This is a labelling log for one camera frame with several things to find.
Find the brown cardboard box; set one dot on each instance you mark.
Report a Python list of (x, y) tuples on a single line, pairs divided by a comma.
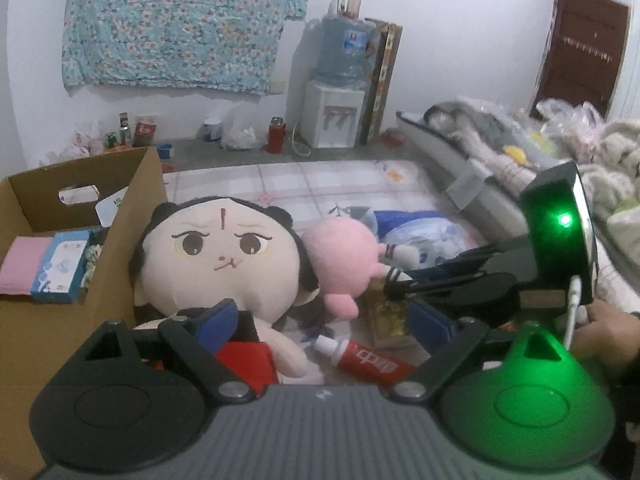
[(36, 339)]

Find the green floral scrunchie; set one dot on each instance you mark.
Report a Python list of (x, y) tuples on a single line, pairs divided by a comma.
[(92, 255)]

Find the grey cream tube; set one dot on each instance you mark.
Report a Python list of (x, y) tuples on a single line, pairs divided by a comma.
[(107, 209)]

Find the pink sponge cloth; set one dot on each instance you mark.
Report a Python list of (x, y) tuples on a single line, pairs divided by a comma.
[(21, 264)]

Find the white cup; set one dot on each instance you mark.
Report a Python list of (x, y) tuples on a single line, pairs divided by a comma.
[(213, 129)]

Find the white plastic bag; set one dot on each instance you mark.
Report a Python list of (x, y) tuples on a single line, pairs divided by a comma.
[(239, 132)]

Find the red toothpaste tube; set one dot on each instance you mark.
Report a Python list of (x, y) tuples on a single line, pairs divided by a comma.
[(362, 362)]

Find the blue white tissue pack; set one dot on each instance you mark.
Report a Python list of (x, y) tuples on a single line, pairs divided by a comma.
[(435, 236)]

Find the red thermos bottle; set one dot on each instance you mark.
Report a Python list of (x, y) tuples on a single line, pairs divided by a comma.
[(276, 135)]

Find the cream fluffy blanket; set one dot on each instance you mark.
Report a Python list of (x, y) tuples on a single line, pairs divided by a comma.
[(611, 181)]

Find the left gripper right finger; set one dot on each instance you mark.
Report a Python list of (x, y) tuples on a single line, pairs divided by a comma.
[(450, 345)]

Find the gold soap box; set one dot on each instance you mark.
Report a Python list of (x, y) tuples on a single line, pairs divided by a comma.
[(387, 320)]

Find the framed board against wall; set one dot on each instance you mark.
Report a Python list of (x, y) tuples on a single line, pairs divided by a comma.
[(382, 51)]

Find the big-head doll red dress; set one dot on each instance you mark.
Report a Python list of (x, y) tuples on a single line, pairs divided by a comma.
[(195, 254)]

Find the white water dispenser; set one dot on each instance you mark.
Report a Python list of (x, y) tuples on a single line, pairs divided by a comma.
[(331, 115)]

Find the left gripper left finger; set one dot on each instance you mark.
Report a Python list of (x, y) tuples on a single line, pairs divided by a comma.
[(193, 344)]

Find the pink round plush toy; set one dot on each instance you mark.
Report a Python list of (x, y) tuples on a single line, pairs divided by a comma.
[(346, 256)]

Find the floral blue wall cloth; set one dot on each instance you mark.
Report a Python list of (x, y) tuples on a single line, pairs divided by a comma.
[(221, 45)]

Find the blue water bottle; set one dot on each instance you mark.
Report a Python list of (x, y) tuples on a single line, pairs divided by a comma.
[(342, 58)]

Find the person right hand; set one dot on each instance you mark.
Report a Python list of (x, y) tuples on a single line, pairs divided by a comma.
[(611, 338)]

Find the brown wooden door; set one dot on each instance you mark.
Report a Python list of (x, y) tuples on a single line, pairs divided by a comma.
[(588, 40)]

